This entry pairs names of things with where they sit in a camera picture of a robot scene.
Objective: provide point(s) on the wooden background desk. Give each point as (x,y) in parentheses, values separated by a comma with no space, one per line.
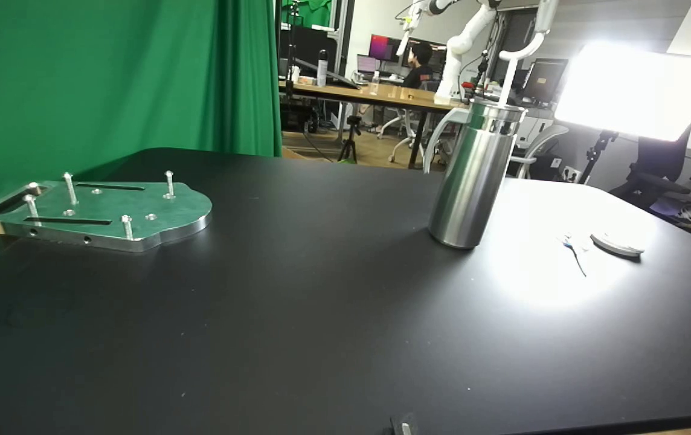
(382,95)

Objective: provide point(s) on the metal mounting plate with bolts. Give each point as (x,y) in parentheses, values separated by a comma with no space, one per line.
(126,217)

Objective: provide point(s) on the green backdrop curtain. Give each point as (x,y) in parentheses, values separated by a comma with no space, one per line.
(94,81)

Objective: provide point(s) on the white round flask lid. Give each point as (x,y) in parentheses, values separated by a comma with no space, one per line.
(617,248)

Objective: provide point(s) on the silver steel thermos flask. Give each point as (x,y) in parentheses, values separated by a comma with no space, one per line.
(474,174)

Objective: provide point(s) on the bright softbox light panel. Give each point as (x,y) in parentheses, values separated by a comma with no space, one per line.
(626,90)

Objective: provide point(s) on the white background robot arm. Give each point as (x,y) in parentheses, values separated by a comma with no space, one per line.
(409,18)

